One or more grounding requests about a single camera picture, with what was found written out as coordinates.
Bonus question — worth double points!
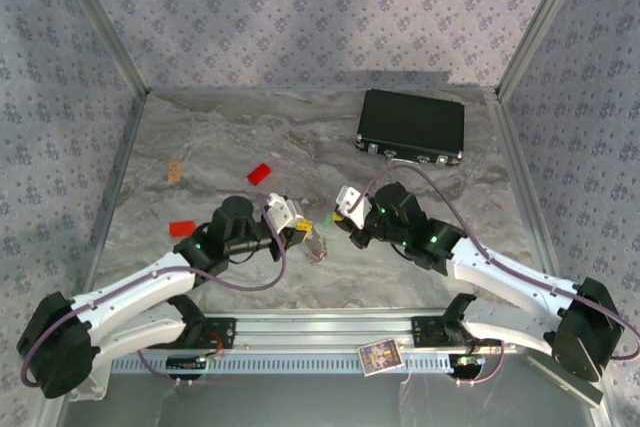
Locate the metal key holder with rings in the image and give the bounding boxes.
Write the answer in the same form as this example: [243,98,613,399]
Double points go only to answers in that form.
[301,230,332,264]

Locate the red toy brick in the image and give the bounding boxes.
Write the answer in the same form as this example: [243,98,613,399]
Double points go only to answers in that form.
[168,219,197,238]
[246,162,272,187]

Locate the black case with metal latches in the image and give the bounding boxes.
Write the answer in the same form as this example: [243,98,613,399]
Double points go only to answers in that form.
[354,89,466,168]

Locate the small black circuit board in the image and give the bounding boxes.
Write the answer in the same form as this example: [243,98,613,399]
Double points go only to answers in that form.
[166,355,207,371]
[449,354,487,372]

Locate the colourful picture card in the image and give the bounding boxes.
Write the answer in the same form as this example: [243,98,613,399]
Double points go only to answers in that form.
[357,339,405,377]

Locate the grey metal bar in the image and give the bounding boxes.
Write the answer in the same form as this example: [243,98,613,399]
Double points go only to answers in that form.
[522,354,605,407]

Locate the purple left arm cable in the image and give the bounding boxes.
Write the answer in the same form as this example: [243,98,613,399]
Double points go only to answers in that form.
[19,201,289,389]

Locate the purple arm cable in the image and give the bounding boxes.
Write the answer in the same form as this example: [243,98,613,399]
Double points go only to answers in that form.
[19,201,289,389]
[352,164,640,388]

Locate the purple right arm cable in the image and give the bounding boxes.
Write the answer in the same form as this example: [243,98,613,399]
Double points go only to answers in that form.
[352,164,640,388]

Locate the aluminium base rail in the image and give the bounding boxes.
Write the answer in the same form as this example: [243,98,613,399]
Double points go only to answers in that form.
[134,309,531,354]

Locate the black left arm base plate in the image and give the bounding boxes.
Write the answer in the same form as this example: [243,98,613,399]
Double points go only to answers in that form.
[189,316,237,350]

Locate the thin red wire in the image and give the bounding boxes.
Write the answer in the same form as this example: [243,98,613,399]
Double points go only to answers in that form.
[467,339,504,356]
[204,330,227,359]

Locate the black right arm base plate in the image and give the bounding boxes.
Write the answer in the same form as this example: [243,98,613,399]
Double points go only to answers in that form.
[410,315,504,348]

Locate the aluminium frame side bar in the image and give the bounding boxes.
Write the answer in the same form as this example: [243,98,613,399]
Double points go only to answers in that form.
[487,89,576,298]
[79,91,149,308]

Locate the grey slotted cable duct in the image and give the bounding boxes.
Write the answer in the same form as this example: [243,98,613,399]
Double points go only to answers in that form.
[110,352,454,376]

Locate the white plastic bracket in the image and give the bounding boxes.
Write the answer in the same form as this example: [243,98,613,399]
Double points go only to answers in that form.
[67,361,111,402]

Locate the aluminium frame post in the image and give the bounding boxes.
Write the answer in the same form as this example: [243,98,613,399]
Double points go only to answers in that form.
[49,0,152,98]
[494,0,594,101]

